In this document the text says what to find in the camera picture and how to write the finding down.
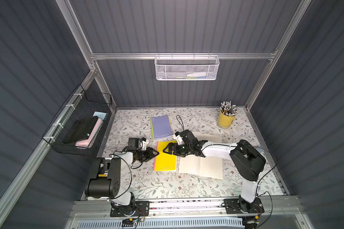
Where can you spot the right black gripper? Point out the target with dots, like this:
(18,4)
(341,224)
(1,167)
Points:
(177,148)

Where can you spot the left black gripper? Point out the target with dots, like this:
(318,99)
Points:
(146,154)

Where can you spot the cream lined notebook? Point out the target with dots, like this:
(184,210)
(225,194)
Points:
(208,166)

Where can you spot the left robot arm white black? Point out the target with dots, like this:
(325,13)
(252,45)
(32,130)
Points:
(104,179)

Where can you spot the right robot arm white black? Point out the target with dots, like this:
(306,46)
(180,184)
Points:
(248,161)

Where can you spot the yellow pencil cup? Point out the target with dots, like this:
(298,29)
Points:
(225,121)

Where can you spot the light blue sticky notes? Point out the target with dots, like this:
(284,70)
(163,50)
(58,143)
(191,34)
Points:
(100,115)

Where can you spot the bundle of pencils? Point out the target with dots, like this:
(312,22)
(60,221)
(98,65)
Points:
(228,109)

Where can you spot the black pouch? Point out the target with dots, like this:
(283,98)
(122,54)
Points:
(80,130)

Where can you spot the white tube in basket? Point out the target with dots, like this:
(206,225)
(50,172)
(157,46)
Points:
(199,75)

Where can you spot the black wire wall basket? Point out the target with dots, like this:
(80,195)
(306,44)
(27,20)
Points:
(82,104)

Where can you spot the white wire mesh basket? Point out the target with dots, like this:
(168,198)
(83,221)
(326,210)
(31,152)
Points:
(176,67)

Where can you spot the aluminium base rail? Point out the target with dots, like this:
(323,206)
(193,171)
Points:
(187,207)

